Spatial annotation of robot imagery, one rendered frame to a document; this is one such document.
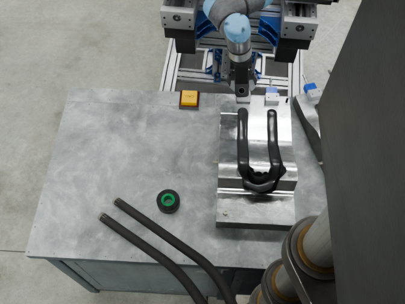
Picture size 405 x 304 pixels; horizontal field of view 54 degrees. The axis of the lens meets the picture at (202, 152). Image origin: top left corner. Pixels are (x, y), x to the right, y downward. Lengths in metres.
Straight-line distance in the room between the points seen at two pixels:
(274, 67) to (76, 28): 1.49
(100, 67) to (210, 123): 1.46
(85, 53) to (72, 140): 1.47
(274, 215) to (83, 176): 0.70
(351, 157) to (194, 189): 1.17
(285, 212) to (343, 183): 1.07
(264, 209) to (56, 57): 2.08
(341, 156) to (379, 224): 0.08
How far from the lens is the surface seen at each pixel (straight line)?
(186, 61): 2.56
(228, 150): 1.39
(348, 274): 0.30
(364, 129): 0.27
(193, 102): 1.59
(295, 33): 1.73
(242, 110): 1.51
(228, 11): 1.27
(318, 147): 1.52
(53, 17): 3.33
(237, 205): 1.36
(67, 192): 1.51
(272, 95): 1.53
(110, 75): 2.83
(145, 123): 1.59
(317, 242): 0.54
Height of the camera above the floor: 2.12
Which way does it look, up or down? 61 degrees down
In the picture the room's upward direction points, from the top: straight up
